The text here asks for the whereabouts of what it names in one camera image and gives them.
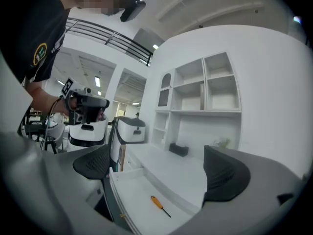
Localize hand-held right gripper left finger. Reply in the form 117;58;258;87
1;133;134;235

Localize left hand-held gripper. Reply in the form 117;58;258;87
60;77;110;126

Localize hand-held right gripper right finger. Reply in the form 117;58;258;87
168;145;305;235

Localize orange handled screwdriver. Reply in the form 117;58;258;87
150;195;172;218

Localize white drawer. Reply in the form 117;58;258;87
109;166;199;235

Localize person's left forearm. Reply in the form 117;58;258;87
25;82;70;116

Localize person's left hand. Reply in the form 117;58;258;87
69;98;107;122

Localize grey office chair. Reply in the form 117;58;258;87
45;121;67;155

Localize flat cardboard box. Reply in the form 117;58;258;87
118;144;127;172

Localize small green plant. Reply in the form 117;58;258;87
214;137;232;149

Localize black balcony railing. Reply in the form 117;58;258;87
65;17;154;67

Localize black tissue box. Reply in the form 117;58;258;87
168;142;190;158

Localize person's black t-shirt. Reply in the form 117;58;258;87
0;0;71;84

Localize white shelf unit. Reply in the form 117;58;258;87
150;51;243;156

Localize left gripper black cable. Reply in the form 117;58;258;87
40;95;64;151

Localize black head-worn camera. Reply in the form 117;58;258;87
119;0;147;23

